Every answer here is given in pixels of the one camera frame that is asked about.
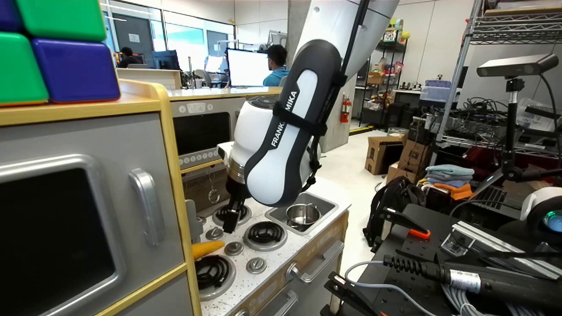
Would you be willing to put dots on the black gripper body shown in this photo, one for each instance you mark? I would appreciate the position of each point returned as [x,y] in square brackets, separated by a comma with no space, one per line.
[237,195]

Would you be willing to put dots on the orange carrot plush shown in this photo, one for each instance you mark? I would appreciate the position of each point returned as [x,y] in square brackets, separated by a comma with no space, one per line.
[205,248]

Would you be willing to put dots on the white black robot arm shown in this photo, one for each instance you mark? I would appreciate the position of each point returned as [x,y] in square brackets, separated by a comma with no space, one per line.
[274,150]

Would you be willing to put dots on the steel pot in sink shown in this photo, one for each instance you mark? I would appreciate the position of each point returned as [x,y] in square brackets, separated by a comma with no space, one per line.
[302,216]

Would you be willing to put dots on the back right black burner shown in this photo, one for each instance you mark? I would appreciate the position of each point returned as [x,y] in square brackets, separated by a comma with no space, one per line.
[230,215]

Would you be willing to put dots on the black burner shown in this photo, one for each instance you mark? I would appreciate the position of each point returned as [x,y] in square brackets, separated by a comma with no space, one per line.
[214,276]
[230,215]
[265,236]

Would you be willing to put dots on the toy silver faucet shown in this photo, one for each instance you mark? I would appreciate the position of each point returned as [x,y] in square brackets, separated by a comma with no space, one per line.
[193,220]

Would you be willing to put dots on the front left black burner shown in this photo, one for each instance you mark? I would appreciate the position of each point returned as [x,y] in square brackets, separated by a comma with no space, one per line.
[265,236]

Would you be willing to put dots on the toy microwave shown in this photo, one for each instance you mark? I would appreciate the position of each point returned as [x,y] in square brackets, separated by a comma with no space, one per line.
[200,125]

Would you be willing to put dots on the back left black burner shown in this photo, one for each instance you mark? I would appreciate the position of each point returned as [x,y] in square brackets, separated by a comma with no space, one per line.
[214,276]

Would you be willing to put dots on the white computer monitor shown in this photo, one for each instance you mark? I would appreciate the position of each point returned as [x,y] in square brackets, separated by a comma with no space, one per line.
[247,69]

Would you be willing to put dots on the toy play kitchen unit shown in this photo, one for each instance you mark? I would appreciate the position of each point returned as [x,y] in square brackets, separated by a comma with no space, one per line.
[91,209]

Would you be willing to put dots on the red fire extinguisher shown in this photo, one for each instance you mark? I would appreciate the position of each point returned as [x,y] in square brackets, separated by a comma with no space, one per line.
[346,106]

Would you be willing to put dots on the person in blue shirt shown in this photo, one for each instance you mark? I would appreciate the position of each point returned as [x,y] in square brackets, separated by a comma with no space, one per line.
[276,57]

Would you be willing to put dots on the cardboard box on floor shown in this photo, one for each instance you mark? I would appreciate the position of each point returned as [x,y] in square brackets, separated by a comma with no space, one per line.
[383,151]

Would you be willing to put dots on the orange black clamp rear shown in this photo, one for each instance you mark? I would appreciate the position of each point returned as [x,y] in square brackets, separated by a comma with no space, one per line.
[386,206]

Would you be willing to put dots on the camera on tripod stand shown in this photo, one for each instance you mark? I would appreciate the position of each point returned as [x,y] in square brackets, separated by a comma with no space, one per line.
[513,71]

